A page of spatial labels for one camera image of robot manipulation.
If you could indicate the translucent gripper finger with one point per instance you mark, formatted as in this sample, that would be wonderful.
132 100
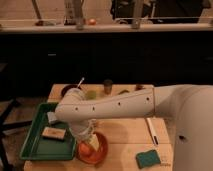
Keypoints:
81 144
94 142

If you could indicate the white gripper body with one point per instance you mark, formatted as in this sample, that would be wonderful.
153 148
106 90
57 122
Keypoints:
83 130

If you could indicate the red apple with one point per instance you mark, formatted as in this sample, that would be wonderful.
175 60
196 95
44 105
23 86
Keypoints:
86 150

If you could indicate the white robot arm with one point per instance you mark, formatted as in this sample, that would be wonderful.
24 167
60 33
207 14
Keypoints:
190 105

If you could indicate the red bowl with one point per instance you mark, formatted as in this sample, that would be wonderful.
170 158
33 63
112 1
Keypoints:
96 156

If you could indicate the dark brown bowl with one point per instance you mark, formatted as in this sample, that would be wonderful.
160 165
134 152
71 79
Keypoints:
67 88

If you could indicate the tan sponge block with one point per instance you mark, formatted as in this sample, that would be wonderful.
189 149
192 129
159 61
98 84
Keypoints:
54 133

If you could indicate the green cup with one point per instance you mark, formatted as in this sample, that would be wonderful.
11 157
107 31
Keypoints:
91 94

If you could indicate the green plastic tray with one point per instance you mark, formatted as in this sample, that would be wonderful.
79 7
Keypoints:
39 148

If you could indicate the white spoon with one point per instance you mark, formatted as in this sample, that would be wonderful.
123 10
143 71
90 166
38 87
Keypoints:
81 81

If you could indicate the green pepper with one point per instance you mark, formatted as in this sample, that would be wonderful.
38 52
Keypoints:
123 91

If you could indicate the teal sponge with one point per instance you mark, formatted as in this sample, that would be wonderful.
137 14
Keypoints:
147 159

